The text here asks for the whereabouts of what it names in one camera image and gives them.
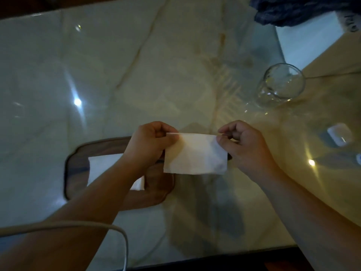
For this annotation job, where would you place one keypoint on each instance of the person's right hand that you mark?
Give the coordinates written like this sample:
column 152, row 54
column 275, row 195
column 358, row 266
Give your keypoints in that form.
column 248, row 149

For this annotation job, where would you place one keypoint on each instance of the person's left hand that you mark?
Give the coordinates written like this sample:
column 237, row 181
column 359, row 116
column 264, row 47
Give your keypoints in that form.
column 145, row 146

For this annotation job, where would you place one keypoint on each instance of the person's right thumb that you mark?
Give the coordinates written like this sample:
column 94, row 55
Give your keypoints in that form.
column 225, row 144

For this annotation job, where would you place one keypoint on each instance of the person's left thumb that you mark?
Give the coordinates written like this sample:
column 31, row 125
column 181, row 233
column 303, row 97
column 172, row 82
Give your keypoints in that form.
column 166, row 140

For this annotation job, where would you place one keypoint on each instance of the white paper napkin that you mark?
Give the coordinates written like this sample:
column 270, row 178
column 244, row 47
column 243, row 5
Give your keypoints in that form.
column 105, row 165
column 195, row 154

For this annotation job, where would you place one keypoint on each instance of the person's left forearm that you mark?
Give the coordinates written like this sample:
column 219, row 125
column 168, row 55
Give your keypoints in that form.
column 84, row 211

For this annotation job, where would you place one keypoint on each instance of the person's right forearm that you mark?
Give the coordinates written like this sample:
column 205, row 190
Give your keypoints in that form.
column 310, row 217

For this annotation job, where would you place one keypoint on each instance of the clear drinking glass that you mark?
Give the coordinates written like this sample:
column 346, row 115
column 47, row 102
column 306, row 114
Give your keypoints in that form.
column 279, row 85

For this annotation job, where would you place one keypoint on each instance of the dark wooden tray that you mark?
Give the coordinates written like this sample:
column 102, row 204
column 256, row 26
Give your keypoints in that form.
column 81, row 172

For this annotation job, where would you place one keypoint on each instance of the white box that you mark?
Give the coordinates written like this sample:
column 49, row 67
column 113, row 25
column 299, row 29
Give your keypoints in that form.
column 308, row 39

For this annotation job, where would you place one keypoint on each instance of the dark blue cloth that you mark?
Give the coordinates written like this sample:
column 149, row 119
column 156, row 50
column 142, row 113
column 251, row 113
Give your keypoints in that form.
column 299, row 9

